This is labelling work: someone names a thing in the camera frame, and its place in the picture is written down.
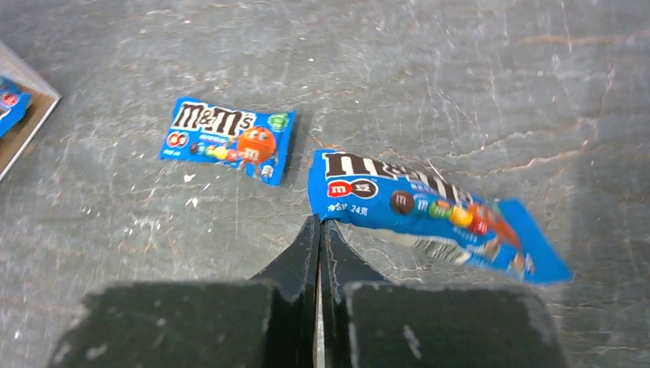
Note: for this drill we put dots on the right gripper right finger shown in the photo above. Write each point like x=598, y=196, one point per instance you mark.
x=369, y=321

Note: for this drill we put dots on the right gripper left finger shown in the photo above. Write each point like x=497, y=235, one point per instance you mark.
x=268, y=320

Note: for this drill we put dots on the blue m&m bag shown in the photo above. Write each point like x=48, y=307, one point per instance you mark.
x=418, y=210
x=14, y=103
x=253, y=142

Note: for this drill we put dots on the blue M&M bag on shelf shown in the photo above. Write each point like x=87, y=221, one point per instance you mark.
x=14, y=103

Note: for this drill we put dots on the white wire shelf rack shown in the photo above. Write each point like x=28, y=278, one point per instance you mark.
x=44, y=98

